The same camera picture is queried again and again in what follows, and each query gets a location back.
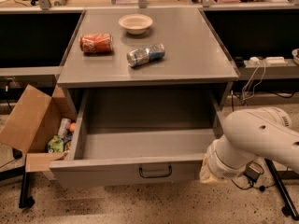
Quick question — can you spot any grey top drawer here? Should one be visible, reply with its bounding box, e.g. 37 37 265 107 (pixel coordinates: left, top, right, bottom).
50 91 221 188

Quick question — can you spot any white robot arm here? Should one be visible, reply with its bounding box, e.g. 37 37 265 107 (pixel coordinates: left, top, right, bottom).
199 107 299 183

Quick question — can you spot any black power adapter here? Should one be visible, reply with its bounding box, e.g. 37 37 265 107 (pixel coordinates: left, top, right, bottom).
244 166 261 183

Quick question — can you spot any black floor stand leg right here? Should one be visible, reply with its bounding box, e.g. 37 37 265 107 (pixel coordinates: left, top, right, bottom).
265 159 299 221

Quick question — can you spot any black floor stand leg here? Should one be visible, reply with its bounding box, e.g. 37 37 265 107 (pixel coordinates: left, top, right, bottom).
19 173 35 209
265 159 299 221

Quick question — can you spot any white power strip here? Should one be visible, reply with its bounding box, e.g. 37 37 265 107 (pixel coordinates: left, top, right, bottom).
248 57 287 67

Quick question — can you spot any silver blue soda can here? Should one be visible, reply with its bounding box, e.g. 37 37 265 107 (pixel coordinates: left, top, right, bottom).
127 43 165 67

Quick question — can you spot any grey cabinet desk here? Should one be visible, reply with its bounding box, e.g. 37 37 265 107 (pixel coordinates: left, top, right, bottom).
58 7 238 111

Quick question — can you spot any orange fruit in box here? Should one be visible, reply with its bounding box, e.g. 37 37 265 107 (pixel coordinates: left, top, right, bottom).
68 122 76 133

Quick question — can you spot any silver can in box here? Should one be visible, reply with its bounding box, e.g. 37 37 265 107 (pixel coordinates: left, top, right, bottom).
58 118 71 138

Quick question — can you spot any green snack bag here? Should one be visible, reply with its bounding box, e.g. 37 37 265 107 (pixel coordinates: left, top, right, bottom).
47 135 64 153

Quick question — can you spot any white paper bowl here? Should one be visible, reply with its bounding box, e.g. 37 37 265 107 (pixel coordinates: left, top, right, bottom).
119 14 153 35

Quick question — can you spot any orange soda can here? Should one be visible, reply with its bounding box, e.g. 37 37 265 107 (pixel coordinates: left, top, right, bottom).
79 33 113 53

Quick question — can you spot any brown cardboard box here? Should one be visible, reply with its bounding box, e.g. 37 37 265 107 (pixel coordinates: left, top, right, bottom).
0 85 77 172

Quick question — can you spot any black floor stand leg left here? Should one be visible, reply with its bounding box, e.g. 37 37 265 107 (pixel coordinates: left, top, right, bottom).
19 173 35 209

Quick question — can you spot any black drawer handle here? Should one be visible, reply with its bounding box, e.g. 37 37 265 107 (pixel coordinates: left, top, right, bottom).
138 165 172 179

